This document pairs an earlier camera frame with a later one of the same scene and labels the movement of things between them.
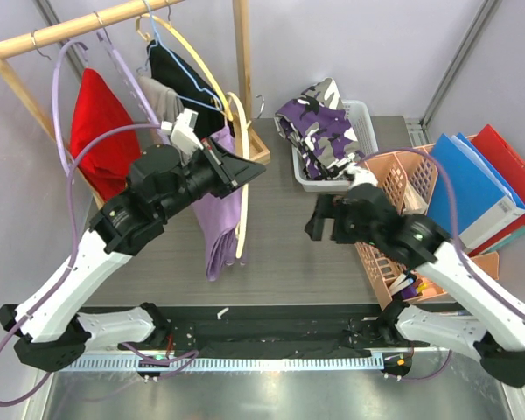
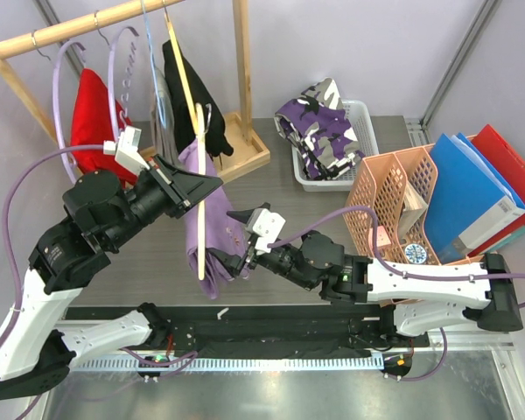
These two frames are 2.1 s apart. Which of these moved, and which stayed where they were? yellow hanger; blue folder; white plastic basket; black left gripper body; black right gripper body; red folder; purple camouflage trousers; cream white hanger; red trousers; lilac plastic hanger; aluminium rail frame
Moved: black right gripper body; lilac plastic hanger; cream white hanger; black left gripper body; yellow hanger
Stayed: blue folder; aluminium rail frame; white plastic basket; red folder; red trousers; purple camouflage trousers
